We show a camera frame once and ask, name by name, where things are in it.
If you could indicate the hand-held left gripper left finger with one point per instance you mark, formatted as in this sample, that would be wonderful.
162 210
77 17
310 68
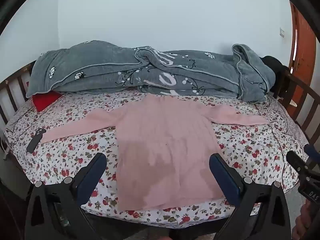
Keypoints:
92 180

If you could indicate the white wall switch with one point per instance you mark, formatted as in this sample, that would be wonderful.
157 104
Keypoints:
282 32

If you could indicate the wooden bed frame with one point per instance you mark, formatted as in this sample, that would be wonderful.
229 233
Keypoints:
301 88

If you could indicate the pink knit sweater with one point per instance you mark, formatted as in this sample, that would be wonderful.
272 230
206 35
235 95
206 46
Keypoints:
162 142

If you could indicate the orange wooden door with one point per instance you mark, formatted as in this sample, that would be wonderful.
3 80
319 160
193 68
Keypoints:
303 55

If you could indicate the person's right hand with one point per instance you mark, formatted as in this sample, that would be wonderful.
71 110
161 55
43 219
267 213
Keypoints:
301 221

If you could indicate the grey floral blanket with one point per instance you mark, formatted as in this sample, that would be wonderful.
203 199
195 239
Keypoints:
150 72

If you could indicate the red cloth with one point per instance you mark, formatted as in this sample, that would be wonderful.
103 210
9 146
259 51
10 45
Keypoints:
46 100

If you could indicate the floral bed sheet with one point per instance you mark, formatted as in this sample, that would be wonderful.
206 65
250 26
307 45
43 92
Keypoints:
250 150

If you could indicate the black cloth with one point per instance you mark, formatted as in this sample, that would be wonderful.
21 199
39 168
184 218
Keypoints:
273 66

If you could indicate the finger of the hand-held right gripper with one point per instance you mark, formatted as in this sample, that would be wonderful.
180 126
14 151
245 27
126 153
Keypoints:
312 151
295 160

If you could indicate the black remote control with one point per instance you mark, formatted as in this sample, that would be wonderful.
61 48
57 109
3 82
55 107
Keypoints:
35 140

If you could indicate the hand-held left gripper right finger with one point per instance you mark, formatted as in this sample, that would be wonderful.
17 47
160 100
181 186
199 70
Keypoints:
225 180

